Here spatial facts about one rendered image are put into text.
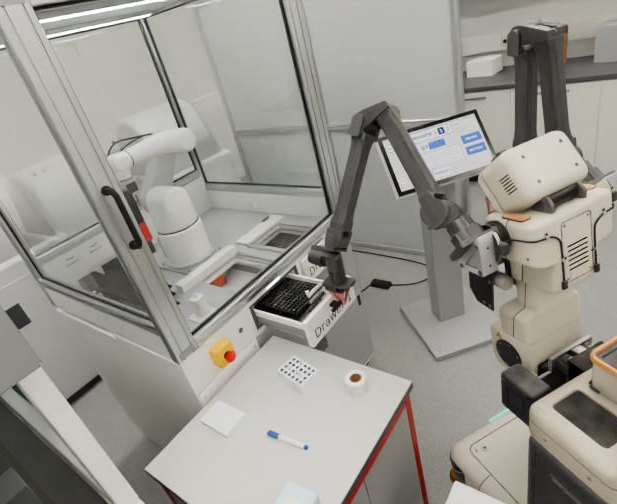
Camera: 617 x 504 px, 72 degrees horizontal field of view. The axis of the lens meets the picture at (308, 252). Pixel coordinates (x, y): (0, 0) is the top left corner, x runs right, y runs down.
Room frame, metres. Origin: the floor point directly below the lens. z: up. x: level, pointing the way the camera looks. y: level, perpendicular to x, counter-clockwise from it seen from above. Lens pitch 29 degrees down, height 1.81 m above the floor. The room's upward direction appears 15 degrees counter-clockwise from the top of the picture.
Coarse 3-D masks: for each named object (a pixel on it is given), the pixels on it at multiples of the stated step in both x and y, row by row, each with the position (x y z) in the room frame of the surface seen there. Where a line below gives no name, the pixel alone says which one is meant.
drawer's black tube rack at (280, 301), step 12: (276, 288) 1.43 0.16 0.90; (288, 288) 1.41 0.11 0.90; (300, 288) 1.38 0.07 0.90; (312, 288) 1.36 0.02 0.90; (264, 300) 1.38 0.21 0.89; (276, 300) 1.35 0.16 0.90; (288, 300) 1.33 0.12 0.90; (300, 300) 1.31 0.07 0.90; (276, 312) 1.31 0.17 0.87; (288, 312) 1.26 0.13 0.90; (300, 312) 1.27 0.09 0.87
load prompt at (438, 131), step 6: (438, 126) 2.01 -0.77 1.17; (444, 126) 2.01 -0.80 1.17; (450, 126) 2.01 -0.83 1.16; (420, 132) 2.01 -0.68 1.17; (426, 132) 2.00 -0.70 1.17; (432, 132) 2.00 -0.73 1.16; (438, 132) 1.99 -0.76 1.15; (444, 132) 1.99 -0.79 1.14; (450, 132) 1.99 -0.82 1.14; (414, 138) 1.99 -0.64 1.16; (420, 138) 1.99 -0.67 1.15; (426, 138) 1.98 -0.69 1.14; (432, 138) 1.98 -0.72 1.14
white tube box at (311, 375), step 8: (288, 360) 1.13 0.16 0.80; (296, 360) 1.12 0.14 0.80; (280, 368) 1.10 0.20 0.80; (296, 368) 1.09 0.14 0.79; (304, 368) 1.07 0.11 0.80; (312, 368) 1.06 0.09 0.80; (280, 376) 1.08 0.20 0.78; (288, 376) 1.05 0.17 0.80; (296, 376) 1.04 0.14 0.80; (304, 376) 1.03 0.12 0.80; (312, 376) 1.03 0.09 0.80; (320, 376) 1.04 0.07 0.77; (288, 384) 1.05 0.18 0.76; (296, 384) 1.01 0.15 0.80; (304, 384) 1.00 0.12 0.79; (312, 384) 1.02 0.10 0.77; (304, 392) 1.00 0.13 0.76
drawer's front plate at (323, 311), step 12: (348, 276) 1.33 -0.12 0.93; (324, 300) 1.23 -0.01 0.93; (336, 300) 1.26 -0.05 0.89; (348, 300) 1.30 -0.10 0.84; (312, 312) 1.18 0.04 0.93; (324, 312) 1.20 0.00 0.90; (336, 312) 1.24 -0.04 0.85; (312, 324) 1.15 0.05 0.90; (324, 324) 1.19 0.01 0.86; (312, 336) 1.14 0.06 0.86
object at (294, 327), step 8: (304, 280) 1.46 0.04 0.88; (312, 280) 1.43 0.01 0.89; (320, 280) 1.41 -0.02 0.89; (256, 312) 1.32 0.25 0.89; (264, 312) 1.30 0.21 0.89; (264, 320) 1.30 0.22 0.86; (272, 320) 1.27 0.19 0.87; (280, 320) 1.24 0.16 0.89; (288, 320) 1.22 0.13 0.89; (280, 328) 1.25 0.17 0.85; (288, 328) 1.22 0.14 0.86; (296, 328) 1.19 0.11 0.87; (304, 336) 1.17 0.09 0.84
